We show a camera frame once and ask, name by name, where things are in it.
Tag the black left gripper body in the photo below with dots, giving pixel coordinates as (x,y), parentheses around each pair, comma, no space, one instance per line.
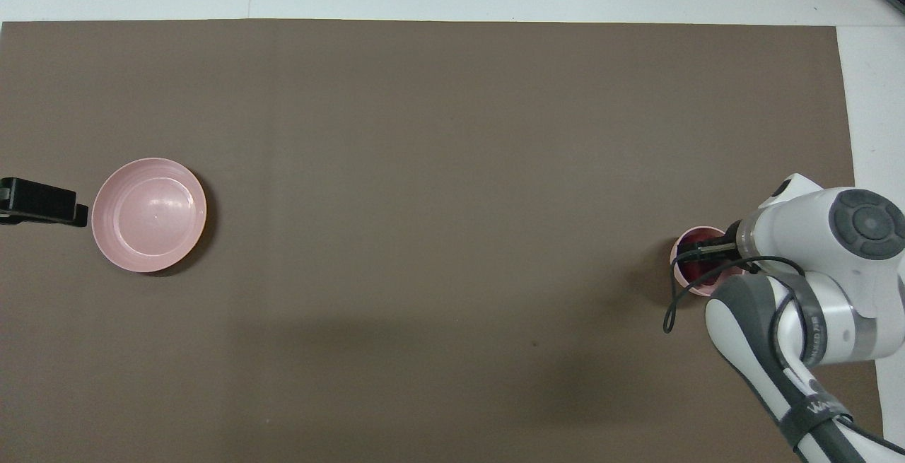
(39,201)

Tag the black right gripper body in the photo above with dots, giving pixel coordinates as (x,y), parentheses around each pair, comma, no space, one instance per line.
(733,235)

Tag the dark red apple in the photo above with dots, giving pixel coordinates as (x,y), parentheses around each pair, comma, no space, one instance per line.
(700,270)

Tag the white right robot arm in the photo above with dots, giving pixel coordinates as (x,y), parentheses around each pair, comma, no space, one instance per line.
(813,237)

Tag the pink bowl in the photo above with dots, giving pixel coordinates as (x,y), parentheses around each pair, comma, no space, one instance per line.
(677,268)

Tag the pink plate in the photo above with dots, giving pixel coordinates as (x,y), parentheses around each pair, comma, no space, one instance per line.
(148,215)

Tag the brown table mat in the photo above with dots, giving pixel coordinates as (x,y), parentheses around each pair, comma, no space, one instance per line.
(424,166)

